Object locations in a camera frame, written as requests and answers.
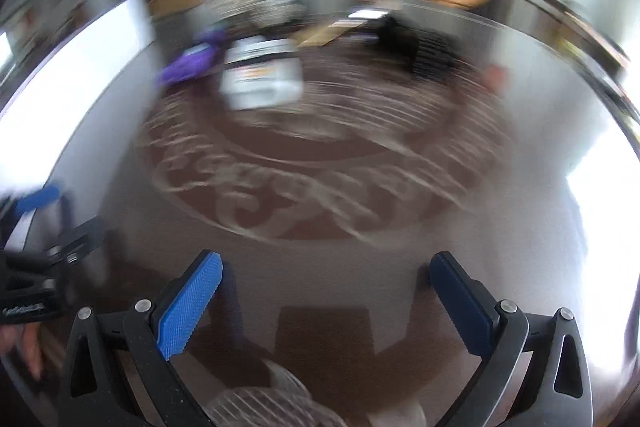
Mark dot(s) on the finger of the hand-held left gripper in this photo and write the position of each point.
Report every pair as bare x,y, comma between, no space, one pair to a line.
37,199
80,239

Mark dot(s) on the person's left hand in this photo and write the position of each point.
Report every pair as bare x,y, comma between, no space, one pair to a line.
25,349

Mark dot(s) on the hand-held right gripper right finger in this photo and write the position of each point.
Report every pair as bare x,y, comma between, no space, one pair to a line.
460,307

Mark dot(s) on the white cardboard box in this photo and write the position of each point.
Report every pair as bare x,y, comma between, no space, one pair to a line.
262,74

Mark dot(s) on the white panel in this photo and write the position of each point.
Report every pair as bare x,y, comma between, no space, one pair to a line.
65,97

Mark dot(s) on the purple hair claw clip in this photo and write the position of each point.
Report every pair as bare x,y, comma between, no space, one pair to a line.
192,62

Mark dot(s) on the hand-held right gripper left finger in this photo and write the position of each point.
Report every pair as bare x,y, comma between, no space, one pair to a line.
192,302

